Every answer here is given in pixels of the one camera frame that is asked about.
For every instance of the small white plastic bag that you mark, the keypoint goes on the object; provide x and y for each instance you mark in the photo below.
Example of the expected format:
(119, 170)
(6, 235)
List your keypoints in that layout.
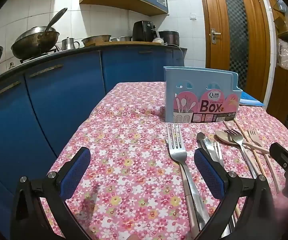
(157, 40)

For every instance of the steel colander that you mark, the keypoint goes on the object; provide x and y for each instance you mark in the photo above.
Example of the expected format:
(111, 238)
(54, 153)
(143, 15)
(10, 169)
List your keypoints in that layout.
(96, 40)

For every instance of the pink floral tablecloth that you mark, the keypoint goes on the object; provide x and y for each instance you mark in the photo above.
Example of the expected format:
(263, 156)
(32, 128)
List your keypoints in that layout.
(134, 142)

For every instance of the pink and white bags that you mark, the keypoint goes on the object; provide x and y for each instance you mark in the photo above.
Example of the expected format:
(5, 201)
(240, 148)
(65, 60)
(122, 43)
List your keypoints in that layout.
(284, 53)

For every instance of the large metal fork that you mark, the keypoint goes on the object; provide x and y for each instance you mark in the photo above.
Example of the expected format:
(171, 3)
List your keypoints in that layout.
(177, 152)

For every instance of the beige spoon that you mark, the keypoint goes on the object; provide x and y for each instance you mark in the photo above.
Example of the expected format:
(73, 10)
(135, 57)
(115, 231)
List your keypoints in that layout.
(222, 137)

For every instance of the steel ladle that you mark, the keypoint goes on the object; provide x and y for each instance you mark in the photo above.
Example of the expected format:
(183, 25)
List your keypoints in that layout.
(56, 18)

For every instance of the blue workbook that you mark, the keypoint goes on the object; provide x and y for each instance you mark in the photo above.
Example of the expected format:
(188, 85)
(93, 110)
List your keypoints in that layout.
(250, 100)

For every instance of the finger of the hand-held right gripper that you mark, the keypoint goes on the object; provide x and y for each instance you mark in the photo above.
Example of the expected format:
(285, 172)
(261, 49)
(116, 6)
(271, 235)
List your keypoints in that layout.
(282, 156)

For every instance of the steel kettle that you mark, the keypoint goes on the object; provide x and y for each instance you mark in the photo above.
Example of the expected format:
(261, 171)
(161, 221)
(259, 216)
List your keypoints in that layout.
(68, 43)

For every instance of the wooden door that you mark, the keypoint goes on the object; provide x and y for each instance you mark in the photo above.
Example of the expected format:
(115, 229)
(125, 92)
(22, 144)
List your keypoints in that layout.
(214, 10)

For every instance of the dark rice cooker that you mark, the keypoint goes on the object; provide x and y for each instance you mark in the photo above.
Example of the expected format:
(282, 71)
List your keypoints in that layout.
(169, 37)

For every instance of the steel basin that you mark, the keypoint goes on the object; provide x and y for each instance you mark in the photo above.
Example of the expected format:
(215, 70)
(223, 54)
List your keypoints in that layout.
(121, 39)

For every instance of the black air fryer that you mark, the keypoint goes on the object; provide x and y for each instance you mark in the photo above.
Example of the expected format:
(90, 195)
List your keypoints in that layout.
(144, 31)

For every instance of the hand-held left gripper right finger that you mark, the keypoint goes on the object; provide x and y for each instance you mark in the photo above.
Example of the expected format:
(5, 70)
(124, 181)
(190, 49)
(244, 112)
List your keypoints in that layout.
(209, 175)

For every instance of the slim metal fork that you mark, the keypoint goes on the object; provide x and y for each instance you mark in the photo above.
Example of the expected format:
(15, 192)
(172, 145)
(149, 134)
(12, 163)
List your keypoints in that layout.
(219, 152)

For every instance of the wooden cutting board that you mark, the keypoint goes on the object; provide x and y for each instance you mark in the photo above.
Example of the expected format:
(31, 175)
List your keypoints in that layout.
(129, 43)

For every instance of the steel wok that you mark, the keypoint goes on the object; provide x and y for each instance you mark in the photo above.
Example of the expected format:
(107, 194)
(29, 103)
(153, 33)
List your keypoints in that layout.
(33, 45)

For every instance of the light blue utensil box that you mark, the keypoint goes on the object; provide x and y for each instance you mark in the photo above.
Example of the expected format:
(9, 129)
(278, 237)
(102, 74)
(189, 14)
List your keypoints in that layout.
(184, 92)

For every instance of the wooden shelf unit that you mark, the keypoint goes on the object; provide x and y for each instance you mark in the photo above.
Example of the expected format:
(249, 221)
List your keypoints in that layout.
(281, 87)

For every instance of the gas stove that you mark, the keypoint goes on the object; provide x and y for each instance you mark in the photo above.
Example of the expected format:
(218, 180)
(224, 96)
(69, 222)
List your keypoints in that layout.
(38, 56)

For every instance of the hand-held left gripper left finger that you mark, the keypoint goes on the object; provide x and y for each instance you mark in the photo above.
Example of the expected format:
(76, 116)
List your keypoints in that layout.
(75, 173)

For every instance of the blue kitchen base cabinet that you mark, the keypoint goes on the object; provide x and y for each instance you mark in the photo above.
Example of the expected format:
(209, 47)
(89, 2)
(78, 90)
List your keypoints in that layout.
(58, 100)

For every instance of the metal spoon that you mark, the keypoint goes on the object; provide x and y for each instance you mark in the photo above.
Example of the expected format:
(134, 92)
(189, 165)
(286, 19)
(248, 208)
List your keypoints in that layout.
(204, 140)

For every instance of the cardboard box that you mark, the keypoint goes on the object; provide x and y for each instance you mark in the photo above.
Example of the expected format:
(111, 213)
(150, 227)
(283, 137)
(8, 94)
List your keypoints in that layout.
(284, 25)

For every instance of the white wall switch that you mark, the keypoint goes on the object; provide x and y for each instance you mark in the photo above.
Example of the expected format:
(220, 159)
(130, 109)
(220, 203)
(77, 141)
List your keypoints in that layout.
(193, 16)

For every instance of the beige fork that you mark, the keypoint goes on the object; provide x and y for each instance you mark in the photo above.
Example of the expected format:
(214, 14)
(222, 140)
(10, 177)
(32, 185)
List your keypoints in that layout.
(253, 136)

